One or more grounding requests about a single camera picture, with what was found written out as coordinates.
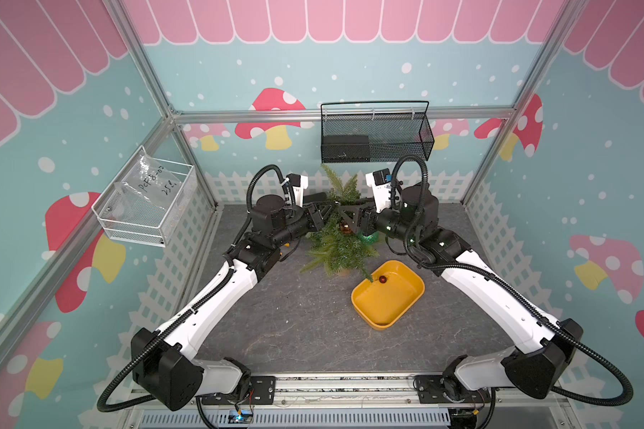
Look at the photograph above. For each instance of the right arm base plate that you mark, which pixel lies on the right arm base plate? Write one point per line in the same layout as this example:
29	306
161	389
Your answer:
433	389

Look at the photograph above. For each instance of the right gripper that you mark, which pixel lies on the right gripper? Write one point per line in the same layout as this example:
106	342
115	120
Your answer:
370	220

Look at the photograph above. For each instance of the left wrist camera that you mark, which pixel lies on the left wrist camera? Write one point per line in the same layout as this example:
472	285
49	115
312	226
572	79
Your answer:
294	186

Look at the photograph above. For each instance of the green glitter ball ornament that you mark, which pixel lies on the green glitter ball ornament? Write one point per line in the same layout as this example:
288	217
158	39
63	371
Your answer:
370	238

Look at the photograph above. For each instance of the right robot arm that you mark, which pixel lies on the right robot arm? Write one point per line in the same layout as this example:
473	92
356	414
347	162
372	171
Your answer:
404	209

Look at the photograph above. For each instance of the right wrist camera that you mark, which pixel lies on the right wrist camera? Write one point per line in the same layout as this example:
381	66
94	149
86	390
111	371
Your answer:
380	183

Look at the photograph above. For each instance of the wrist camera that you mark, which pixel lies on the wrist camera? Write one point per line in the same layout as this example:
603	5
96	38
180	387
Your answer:
294	186
380	183

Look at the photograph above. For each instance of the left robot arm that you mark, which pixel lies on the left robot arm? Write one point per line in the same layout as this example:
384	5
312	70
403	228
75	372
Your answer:
164	365

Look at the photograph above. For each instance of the clear plastic bag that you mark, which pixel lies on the clear plastic bag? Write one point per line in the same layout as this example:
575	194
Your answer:
148	189

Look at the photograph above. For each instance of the black box in basket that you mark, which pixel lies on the black box in basket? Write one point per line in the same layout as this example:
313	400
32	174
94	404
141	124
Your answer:
345	149

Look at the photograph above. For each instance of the yellow plastic tray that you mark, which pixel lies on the yellow plastic tray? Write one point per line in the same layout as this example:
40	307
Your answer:
381	305

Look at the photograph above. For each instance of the black wire mesh basket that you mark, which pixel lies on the black wire mesh basket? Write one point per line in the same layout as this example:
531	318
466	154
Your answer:
395	128

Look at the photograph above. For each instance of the small green christmas tree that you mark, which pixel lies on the small green christmas tree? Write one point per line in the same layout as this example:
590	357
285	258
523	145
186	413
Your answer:
335	252

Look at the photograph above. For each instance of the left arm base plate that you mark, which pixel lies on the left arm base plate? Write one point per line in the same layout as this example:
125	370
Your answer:
259	390

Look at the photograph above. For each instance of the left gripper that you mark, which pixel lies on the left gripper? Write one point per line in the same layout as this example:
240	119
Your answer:
314	215

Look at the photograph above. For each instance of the aluminium front rail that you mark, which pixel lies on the aluminium front rail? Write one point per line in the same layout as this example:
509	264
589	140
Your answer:
374	390

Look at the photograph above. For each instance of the white wire basket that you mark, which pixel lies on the white wire basket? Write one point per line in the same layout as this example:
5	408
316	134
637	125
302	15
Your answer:
109	211

